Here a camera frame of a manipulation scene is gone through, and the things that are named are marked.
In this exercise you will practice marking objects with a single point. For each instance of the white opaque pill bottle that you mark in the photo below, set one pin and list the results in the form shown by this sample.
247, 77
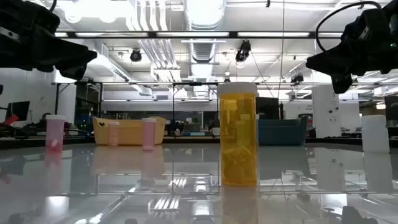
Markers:
375, 133

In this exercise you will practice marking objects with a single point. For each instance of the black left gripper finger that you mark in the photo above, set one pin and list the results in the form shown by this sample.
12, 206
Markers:
77, 56
74, 72

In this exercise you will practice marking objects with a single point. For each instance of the black background rig frame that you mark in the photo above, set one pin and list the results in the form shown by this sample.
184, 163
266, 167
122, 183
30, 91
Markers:
93, 83

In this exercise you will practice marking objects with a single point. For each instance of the black wall screen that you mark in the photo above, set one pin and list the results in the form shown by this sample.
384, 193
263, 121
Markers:
267, 109

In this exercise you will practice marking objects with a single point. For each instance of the wide pink pill bottle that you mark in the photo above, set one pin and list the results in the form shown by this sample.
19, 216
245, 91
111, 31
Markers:
55, 133

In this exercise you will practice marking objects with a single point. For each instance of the white square pillar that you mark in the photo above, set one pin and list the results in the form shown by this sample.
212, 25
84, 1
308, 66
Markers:
326, 112

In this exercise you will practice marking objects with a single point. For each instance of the small peach pill bottle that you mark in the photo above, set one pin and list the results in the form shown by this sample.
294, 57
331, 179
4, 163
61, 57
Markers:
113, 133

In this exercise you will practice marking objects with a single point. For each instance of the black aluminium table frame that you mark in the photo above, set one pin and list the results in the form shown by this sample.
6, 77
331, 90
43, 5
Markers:
25, 142

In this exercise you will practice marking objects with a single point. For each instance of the silver ceiling air duct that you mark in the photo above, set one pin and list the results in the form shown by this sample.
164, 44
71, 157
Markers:
203, 15

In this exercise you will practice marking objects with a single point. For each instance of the black ceiling spotlight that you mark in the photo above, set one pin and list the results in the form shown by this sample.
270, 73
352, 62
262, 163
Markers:
243, 53
136, 56
297, 78

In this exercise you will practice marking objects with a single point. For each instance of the large amber pill bottle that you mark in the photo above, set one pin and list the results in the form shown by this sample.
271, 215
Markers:
237, 140

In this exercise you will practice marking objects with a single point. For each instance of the red object on desk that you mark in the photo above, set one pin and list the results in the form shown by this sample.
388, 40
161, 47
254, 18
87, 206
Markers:
12, 119

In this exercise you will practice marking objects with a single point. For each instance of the blue plastic bin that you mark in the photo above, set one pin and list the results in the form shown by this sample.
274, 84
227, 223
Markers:
283, 133

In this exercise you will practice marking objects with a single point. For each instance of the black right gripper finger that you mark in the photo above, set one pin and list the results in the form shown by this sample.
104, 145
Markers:
341, 82
326, 63

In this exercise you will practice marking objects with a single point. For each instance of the yellow plastic bin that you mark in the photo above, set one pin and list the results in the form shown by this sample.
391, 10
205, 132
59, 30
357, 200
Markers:
130, 133

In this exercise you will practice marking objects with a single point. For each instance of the black computer monitor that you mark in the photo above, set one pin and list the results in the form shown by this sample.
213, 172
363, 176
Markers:
20, 110

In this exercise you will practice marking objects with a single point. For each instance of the black storage cabinet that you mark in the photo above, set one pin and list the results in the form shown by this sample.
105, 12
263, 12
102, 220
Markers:
88, 105

